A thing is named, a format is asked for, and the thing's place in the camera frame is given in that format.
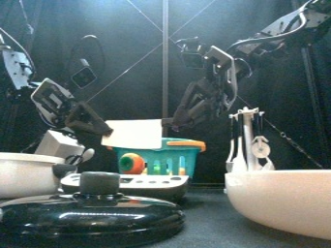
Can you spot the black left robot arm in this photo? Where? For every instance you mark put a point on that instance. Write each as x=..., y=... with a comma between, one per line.
x=14, y=69

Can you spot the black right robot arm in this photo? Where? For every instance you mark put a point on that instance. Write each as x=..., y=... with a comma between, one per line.
x=280, y=30

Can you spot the orange toy carrot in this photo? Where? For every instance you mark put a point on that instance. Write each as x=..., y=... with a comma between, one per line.
x=132, y=163

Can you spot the white toy spoon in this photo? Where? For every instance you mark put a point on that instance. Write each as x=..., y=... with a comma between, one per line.
x=86, y=155

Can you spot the white box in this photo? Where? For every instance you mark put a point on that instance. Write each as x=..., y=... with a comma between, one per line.
x=57, y=144

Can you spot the white utensil rack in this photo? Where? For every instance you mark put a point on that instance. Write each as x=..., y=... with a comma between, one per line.
x=248, y=139

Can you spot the teal basket with orange rim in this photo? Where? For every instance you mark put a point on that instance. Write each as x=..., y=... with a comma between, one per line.
x=172, y=158

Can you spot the white toy pizza cutter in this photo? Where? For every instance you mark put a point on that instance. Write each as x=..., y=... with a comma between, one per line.
x=260, y=149

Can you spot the white toy pot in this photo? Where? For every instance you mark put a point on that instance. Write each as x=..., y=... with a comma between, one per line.
x=25, y=174

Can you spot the black pot lid with knob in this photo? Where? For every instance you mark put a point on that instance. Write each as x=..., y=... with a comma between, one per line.
x=92, y=216

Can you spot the white bowl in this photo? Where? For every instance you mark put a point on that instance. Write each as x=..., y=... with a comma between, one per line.
x=284, y=200

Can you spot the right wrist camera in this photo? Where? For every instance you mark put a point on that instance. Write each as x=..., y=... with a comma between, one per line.
x=192, y=55

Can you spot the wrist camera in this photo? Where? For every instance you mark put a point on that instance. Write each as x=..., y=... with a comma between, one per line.
x=192, y=55
x=84, y=77

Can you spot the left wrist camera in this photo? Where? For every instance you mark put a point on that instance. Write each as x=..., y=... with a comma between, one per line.
x=84, y=77

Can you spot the metal frame pole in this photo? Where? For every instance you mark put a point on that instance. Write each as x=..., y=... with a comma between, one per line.
x=165, y=58

